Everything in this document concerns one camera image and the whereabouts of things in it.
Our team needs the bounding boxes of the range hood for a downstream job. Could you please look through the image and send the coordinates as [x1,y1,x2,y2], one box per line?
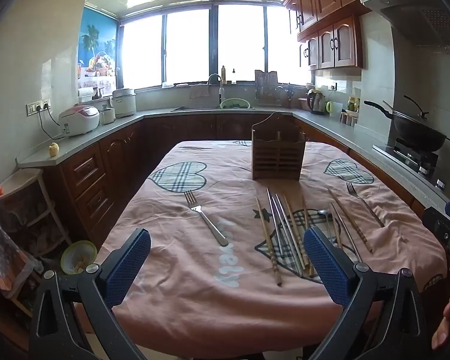
[359,0,450,56]

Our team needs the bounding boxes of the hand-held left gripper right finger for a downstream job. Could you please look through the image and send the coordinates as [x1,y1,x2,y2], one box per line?
[303,226,428,360]

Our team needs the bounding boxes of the metal spoon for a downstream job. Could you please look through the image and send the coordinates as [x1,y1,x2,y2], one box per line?
[317,209,335,242]

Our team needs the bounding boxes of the kitchen window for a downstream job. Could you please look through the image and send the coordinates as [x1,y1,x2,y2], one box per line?
[118,3,313,91]

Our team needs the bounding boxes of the wooden cabinets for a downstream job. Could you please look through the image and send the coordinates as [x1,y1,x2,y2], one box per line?
[43,113,428,267]
[283,0,417,71]

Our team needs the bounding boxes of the green basin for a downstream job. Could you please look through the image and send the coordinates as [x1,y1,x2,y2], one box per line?
[219,98,251,110]

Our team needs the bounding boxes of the chrome sink faucet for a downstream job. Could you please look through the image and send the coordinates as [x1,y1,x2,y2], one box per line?
[207,73,226,108]

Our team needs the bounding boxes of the wooden lower cabinets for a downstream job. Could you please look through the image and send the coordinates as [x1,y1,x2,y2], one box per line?
[43,113,428,267]

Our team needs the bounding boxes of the wooden upper cabinets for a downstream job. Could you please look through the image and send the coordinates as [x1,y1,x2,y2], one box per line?
[283,0,417,71]

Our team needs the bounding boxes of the white storage shelf rack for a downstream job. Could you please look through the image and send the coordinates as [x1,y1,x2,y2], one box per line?
[0,167,73,310]

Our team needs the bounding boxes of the black power cable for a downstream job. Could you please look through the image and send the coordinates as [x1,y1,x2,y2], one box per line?
[37,106,67,140]

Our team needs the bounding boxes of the row of spice jars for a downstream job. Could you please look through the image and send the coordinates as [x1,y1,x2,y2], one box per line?
[340,110,359,128]

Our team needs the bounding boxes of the wooden utensil holder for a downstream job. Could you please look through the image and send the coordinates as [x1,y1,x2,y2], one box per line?
[251,112,307,181]

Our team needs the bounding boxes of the large white electric cooker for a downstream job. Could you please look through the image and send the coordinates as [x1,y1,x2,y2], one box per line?
[110,88,138,118]

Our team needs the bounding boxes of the small white pot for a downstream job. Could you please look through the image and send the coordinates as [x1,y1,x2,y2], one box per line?
[98,106,116,126]

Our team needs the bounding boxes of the metal chopstick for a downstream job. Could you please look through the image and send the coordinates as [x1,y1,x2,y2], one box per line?
[272,196,304,271]
[266,188,286,257]
[277,194,310,273]

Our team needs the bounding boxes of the pink plaid-heart tablecloth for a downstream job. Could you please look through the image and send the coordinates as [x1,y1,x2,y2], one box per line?
[94,140,448,359]

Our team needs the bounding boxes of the floral cloth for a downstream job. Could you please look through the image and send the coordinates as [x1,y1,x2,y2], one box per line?
[0,198,35,301]

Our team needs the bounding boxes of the beach fruit wall poster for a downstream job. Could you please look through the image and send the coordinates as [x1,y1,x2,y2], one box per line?
[77,15,119,100]

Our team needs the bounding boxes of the gas stove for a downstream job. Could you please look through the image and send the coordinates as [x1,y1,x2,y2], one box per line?
[373,138,440,178]

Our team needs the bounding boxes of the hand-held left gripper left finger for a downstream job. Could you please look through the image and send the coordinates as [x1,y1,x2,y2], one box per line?
[29,228,152,360]

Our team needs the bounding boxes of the white pink rice cooker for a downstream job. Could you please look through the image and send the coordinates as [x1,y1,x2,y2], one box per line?
[58,105,101,138]

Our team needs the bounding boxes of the metal fork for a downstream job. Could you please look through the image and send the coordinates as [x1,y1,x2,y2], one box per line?
[184,190,229,247]
[346,182,385,229]

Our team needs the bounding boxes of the green bowl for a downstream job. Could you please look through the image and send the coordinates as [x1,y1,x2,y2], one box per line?
[60,240,98,275]

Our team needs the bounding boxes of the wall power socket strip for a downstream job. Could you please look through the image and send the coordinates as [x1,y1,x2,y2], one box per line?
[26,98,52,116]

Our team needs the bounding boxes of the electric kettle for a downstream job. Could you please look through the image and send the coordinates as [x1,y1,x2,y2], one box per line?
[306,89,326,115]

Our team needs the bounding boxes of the grey kitchen countertop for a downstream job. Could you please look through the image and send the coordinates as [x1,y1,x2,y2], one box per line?
[16,106,450,211]

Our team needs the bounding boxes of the black wok with lid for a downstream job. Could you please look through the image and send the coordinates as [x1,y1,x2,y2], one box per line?
[363,95,450,153]

